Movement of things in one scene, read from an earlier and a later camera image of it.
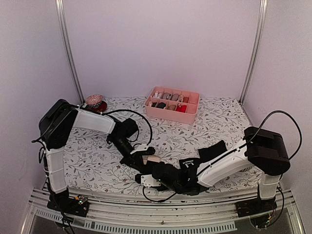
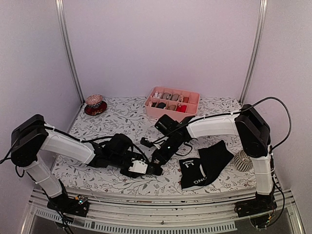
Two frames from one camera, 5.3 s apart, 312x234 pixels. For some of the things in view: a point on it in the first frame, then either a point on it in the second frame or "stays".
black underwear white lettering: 189,166 stays
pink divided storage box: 172,104 stays
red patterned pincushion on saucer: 94,103 stays
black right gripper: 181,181 → 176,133
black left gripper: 136,159 → 132,175
